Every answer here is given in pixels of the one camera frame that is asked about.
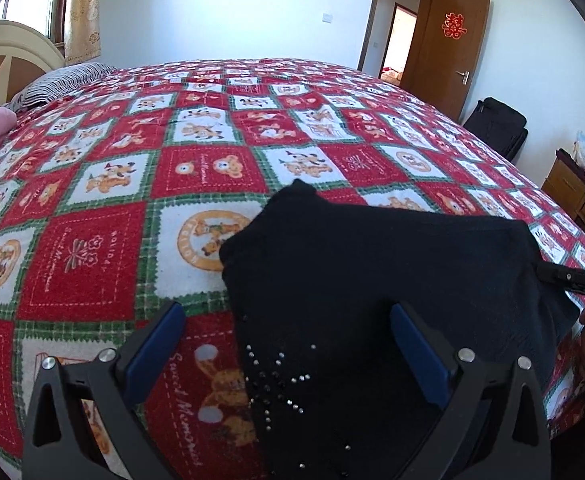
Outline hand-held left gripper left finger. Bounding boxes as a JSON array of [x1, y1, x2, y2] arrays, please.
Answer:
[[22, 302, 188, 480]]

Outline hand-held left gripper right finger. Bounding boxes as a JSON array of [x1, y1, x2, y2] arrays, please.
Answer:
[[390, 304, 553, 480]]

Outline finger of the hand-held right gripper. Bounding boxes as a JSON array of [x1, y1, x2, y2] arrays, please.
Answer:
[[535, 259, 585, 293]]

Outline black pants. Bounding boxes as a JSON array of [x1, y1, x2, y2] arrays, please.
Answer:
[[219, 178, 585, 480]]

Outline wooden nightstand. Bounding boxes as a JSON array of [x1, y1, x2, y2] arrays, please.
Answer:
[[541, 149, 585, 233]]

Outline black suitcase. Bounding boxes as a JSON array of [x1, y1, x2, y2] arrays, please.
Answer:
[[463, 97, 529, 163]]

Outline red checkered printed blanket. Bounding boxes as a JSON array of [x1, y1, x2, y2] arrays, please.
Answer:
[[0, 57, 585, 480]]

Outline brown wooden door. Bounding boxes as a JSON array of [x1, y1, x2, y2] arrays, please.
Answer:
[[401, 0, 491, 123]]

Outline red paper door decoration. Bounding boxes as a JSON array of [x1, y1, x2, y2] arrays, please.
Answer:
[[441, 10, 468, 40]]

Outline striped pillow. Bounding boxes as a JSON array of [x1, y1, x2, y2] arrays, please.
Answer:
[[10, 62, 118, 113]]

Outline cream and wood headboard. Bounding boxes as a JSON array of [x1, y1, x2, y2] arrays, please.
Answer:
[[0, 20, 67, 106]]

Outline yellow patterned curtain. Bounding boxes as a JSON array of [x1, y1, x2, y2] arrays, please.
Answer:
[[64, 0, 103, 66]]

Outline brown door frame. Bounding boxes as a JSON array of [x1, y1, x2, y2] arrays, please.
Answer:
[[357, 0, 436, 83]]

